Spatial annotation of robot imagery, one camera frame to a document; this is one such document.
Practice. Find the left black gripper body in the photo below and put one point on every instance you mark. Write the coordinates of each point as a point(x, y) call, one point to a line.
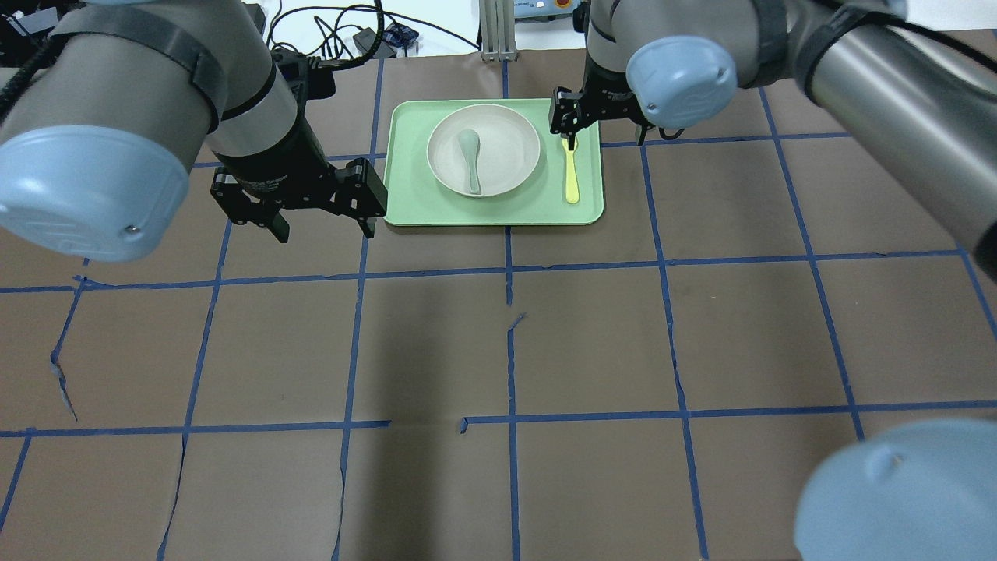
point(274, 162)

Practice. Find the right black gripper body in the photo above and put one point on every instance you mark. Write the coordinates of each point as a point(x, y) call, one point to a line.
point(606, 103)

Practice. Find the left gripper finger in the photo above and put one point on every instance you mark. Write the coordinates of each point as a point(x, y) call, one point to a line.
point(241, 208)
point(361, 195)

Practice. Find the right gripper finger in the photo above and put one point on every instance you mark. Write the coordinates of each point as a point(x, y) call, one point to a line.
point(565, 115)
point(642, 129)

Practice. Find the white round plate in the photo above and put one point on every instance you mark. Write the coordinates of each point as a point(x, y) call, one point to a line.
point(509, 155)

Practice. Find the yellow plastic fork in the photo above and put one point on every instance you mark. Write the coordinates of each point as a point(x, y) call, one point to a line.
point(571, 187)

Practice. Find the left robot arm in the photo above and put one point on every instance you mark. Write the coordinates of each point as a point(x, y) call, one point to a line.
point(102, 126)

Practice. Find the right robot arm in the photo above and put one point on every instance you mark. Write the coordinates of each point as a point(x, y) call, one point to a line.
point(922, 104)

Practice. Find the light green tray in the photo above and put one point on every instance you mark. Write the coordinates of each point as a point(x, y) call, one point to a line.
point(417, 199)

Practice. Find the pale green plastic spoon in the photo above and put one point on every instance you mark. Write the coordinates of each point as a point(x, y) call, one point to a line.
point(470, 144)

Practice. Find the teach pendant near tray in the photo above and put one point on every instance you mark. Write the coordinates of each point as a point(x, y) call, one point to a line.
point(540, 11)

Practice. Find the black power adapter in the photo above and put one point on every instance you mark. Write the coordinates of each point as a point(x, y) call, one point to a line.
point(364, 42)

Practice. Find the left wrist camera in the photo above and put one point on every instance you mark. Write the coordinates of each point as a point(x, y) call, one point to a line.
point(306, 78)

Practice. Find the aluminium frame post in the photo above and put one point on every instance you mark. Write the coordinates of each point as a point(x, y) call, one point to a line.
point(496, 24)

